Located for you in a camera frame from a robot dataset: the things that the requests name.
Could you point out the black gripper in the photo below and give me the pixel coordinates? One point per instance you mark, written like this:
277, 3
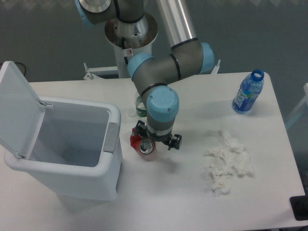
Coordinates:
172, 141

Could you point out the crushed red soda can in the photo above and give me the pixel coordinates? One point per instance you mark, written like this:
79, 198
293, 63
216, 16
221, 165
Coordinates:
145, 147

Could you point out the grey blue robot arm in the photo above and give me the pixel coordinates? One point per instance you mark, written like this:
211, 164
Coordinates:
160, 100

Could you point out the clear small water bottle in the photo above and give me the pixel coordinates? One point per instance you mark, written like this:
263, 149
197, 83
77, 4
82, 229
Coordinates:
139, 106

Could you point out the white bottle cap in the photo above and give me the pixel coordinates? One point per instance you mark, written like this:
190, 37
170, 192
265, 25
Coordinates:
132, 113

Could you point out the crumpled white tissue paper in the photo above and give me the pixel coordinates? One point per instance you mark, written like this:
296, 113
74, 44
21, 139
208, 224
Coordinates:
230, 159

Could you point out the white plastic trash bin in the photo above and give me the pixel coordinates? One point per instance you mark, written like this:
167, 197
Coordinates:
71, 146

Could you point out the blue plastic drink bottle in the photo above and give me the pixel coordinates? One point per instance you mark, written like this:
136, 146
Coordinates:
249, 90

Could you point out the white furniture at right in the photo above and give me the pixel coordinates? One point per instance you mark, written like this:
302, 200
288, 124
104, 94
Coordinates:
298, 110

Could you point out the black device at edge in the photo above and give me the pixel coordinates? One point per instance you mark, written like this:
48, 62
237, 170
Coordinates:
299, 206

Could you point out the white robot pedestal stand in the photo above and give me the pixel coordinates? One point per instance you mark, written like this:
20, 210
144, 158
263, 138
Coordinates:
132, 43

